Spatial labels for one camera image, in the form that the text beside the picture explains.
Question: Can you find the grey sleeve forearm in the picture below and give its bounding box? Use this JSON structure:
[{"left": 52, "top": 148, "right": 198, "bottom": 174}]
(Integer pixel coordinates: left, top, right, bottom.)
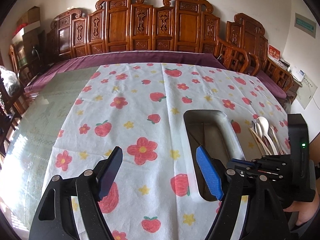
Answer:
[{"left": 309, "top": 160, "right": 319, "bottom": 231}]

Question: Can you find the person's right hand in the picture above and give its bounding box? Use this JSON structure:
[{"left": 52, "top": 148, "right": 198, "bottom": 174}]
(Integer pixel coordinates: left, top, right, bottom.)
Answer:
[{"left": 284, "top": 191, "right": 319, "bottom": 226}]

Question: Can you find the light bamboo chopstick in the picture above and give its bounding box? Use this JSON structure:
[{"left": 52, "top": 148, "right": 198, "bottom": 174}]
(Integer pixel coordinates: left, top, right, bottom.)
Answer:
[{"left": 248, "top": 127, "right": 265, "bottom": 156}]

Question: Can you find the small white ceramic spoon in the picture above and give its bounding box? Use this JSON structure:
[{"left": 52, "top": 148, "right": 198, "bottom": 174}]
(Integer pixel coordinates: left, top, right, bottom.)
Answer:
[{"left": 254, "top": 122, "right": 271, "bottom": 155}]

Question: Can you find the large white ceramic spoon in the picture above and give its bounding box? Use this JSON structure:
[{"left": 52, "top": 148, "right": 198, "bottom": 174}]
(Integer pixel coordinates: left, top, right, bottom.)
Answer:
[{"left": 257, "top": 116, "right": 278, "bottom": 155}]

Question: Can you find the purple armchair cushion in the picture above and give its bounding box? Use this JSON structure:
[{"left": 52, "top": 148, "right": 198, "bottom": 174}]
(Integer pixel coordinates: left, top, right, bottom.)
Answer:
[{"left": 256, "top": 71, "right": 287, "bottom": 99}]

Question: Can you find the metal rectangular tray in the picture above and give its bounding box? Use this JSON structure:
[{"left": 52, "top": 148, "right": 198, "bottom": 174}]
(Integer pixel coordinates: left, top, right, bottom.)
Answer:
[{"left": 180, "top": 109, "right": 246, "bottom": 203}]

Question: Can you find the strawberry flower tablecloth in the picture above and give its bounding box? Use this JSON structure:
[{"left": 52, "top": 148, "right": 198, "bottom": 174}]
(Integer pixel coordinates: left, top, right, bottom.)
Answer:
[{"left": 44, "top": 63, "right": 290, "bottom": 239}]

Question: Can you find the red framed picture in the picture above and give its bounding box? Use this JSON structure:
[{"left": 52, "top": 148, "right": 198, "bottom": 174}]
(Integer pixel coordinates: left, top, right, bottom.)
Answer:
[{"left": 267, "top": 44, "right": 281, "bottom": 62}]

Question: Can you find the carved wooden armchair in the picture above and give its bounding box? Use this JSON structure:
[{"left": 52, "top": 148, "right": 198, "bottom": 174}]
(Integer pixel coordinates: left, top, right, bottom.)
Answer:
[{"left": 215, "top": 13, "right": 293, "bottom": 93}]

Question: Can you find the carved wooden sofa bench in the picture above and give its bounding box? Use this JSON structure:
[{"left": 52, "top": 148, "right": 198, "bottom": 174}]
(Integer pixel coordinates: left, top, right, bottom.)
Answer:
[{"left": 46, "top": 0, "right": 220, "bottom": 62}]

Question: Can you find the cardboard boxes stack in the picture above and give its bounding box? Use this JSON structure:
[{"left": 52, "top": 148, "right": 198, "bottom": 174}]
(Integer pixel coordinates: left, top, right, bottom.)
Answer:
[{"left": 11, "top": 6, "right": 41, "bottom": 44}]

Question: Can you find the wall notice board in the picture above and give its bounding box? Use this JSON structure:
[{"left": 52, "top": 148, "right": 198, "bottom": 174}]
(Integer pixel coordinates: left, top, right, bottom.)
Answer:
[{"left": 294, "top": 13, "right": 316, "bottom": 38}]

